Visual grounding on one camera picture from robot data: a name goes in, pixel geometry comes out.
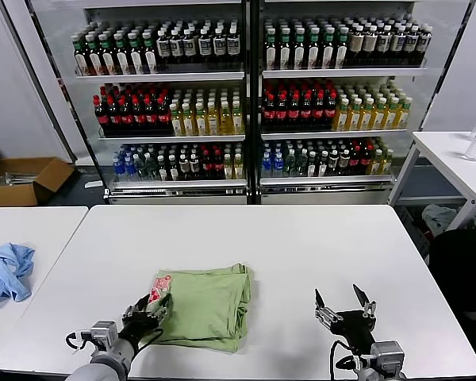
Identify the dark tea bottle green cap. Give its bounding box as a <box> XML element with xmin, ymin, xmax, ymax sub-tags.
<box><xmin>335</xmin><ymin>26</ymin><xmax>350</xmax><ymax>68</ymax></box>
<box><xmin>321</xmin><ymin>26</ymin><xmax>336</xmax><ymax>69</ymax></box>
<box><xmin>129</xmin><ymin>32</ymin><xmax>144</xmax><ymax>75</ymax></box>
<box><xmin>293</xmin><ymin>27</ymin><xmax>307</xmax><ymax>70</ymax></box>
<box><xmin>115</xmin><ymin>33</ymin><xmax>130</xmax><ymax>75</ymax></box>
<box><xmin>306</xmin><ymin>27</ymin><xmax>321</xmax><ymax>70</ymax></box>
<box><xmin>278</xmin><ymin>27</ymin><xmax>293</xmax><ymax>70</ymax></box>
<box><xmin>73</xmin><ymin>34</ymin><xmax>89</xmax><ymax>76</ymax></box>
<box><xmin>263</xmin><ymin>28</ymin><xmax>278</xmax><ymax>70</ymax></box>
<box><xmin>101</xmin><ymin>33</ymin><xmax>117</xmax><ymax>75</ymax></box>
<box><xmin>142</xmin><ymin>31</ymin><xmax>159</xmax><ymax>75</ymax></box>
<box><xmin>86</xmin><ymin>33</ymin><xmax>103</xmax><ymax>76</ymax></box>

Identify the yellow drink bottle green label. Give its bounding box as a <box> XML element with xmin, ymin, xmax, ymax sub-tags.
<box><xmin>336</xmin><ymin>98</ymin><xmax>350</xmax><ymax>132</ymax></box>
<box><xmin>170</xmin><ymin>103</ymin><xmax>183</xmax><ymax>137</ymax></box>
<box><xmin>231</xmin><ymin>99</ymin><xmax>244</xmax><ymax>135</ymax></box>
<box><xmin>206</xmin><ymin>101</ymin><xmax>220</xmax><ymax>136</ymax></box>
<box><xmin>194</xmin><ymin>102</ymin><xmax>207</xmax><ymax>136</ymax></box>
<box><xmin>386</xmin><ymin>96</ymin><xmax>400</xmax><ymax>130</ymax></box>
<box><xmin>219</xmin><ymin>100</ymin><xmax>232</xmax><ymax>135</ymax></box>
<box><xmin>182</xmin><ymin>102</ymin><xmax>195</xmax><ymax>137</ymax></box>
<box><xmin>349</xmin><ymin>98</ymin><xmax>363</xmax><ymax>132</ymax></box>
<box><xmin>362</xmin><ymin>97</ymin><xmax>375</xmax><ymax>131</ymax></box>
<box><xmin>374</xmin><ymin>97</ymin><xmax>387</xmax><ymax>131</ymax></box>
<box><xmin>398</xmin><ymin>96</ymin><xmax>413</xmax><ymax>130</ymax></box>

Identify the grey white clothes pile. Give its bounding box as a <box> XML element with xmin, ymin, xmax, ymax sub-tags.
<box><xmin>421</xmin><ymin>204</ymin><xmax>459</xmax><ymax>239</ymax></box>

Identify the white cooler shelf board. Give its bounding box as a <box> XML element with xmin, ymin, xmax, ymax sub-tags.
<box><xmin>109</xmin><ymin>179</ymin><xmax>248</xmax><ymax>191</ymax></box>
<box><xmin>261</xmin><ymin>67</ymin><xmax>428</xmax><ymax>79</ymax></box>
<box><xmin>260</xmin><ymin>129</ymin><xmax>409</xmax><ymax>140</ymax></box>
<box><xmin>98</xmin><ymin>133</ymin><xmax>246</xmax><ymax>143</ymax></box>
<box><xmin>259</xmin><ymin>174</ymin><xmax>393</xmax><ymax>186</ymax></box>
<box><xmin>74</xmin><ymin>71</ymin><xmax>246</xmax><ymax>83</ymax></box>

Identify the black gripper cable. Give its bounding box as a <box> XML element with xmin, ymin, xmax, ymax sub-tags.
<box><xmin>329</xmin><ymin>340</ymin><xmax>360</xmax><ymax>381</ymax></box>
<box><xmin>64</xmin><ymin>327</ymin><xmax>164</xmax><ymax>353</ymax></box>

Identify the crumpled light blue garment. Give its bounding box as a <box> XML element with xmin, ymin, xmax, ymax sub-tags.
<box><xmin>0</xmin><ymin>242</ymin><xmax>36</xmax><ymax>306</ymax></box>

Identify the glass beverage cooler cabinet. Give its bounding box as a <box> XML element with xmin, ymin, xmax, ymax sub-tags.
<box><xmin>250</xmin><ymin>0</ymin><xmax>475</xmax><ymax>206</ymax></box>
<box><xmin>23</xmin><ymin>0</ymin><xmax>258</xmax><ymax>206</ymax></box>

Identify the dark bottle tan label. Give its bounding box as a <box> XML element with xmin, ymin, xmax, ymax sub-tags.
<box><xmin>348</xmin><ymin>25</ymin><xmax>364</xmax><ymax>65</ymax></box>
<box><xmin>363</xmin><ymin>25</ymin><xmax>378</xmax><ymax>65</ymax></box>

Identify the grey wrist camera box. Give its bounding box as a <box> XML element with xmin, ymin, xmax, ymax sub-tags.
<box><xmin>370</xmin><ymin>340</ymin><xmax>406</xmax><ymax>372</ymax></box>
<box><xmin>90</xmin><ymin>321</ymin><xmax>120</xmax><ymax>351</ymax></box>

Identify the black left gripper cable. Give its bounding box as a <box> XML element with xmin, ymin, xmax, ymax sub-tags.
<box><xmin>64</xmin><ymin>327</ymin><xmax>164</xmax><ymax>353</ymax></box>

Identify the black chair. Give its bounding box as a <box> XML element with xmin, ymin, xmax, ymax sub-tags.
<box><xmin>428</xmin><ymin>229</ymin><xmax>476</xmax><ymax>330</ymax></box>

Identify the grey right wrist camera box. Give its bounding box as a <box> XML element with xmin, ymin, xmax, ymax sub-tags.
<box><xmin>370</xmin><ymin>340</ymin><xmax>406</xmax><ymax>372</ymax></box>

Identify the open cardboard box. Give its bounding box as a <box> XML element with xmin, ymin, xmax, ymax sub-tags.
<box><xmin>0</xmin><ymin>156</ymin><xmax>75</xmax><ymax>206</ymax></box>

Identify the green t-shirt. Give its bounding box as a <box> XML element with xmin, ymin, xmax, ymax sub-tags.
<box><xmin>140</xmin><ymin>261</ymin><xmax>257</xmax><ymax>353</ymax></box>

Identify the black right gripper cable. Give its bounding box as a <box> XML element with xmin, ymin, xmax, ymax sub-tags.
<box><xmin>329</xmin><ymin>340</ymin><xmax>360</xmax><ymax>381</ymax></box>

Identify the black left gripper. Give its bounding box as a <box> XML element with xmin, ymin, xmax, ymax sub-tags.
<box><xmin>121</xmin><ymin>292</ymin><xmax>173</xmax><ymax>347</ymax></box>

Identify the grey bars bundle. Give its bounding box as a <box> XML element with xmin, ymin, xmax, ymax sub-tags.
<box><xmin>0</xmin><ymin>170</ymin><xmax>36</xmax><ymax>186</ymax></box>

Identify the dark bottle blue white label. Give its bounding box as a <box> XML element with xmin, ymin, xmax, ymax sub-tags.
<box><xmin>182</xmin><ymin>28</ymin><xmax>197</xmax><ymax>60</ymax></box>
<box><xmin>417</xmin><ymin>24</ymin><xmax>433</xmax><ymax>64</ymax></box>
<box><xmin>226</xmin><ymin>26</ymin><xmax>241</xmax><ymax>60</ymax></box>
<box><xmin>198</xmin><ymin>27</ymin><xmax>213</xmax><ymax>60</ymax></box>
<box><xmin>212</xmin><ymin>27</ymin><xmax>226</xmax><ymax>60</ymax></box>
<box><xmin>156</xmin><ymin>29</ymin><xmax>171</xmax><ymax>61</ymax></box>
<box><xmin>390</xmin><ymin>25</ymin><xmax>405</xmax><ymax>65</ymax></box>
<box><xmin>404</xmin><ymin>24</ymin><xmax>419</xmax><ymax>65</ymax></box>
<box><xmin>376</xmin><ymin>25</ymin><xmax>392</xmax><ymax>65</ymax></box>
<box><xmin>169</xmin><ymin>29</ymin><xmax>184</xmax><ymax>60</ymax></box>

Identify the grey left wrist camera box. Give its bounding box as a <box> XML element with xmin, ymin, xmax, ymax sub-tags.
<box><xmin>90</xmin><ymin>321</ymin><xmax>120</xmax><ymax>351</ymax></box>

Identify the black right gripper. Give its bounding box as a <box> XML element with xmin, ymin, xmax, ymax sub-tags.
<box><xmin>313</xmin><ymin>283</ymin><xmax>378</xmax><ymax>352</ymax></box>

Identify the white side table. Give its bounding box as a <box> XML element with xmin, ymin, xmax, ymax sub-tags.
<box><xmin>392</xmin><ymin>130</ymin><xmax>476</xmax><ymax>235</ymax></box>

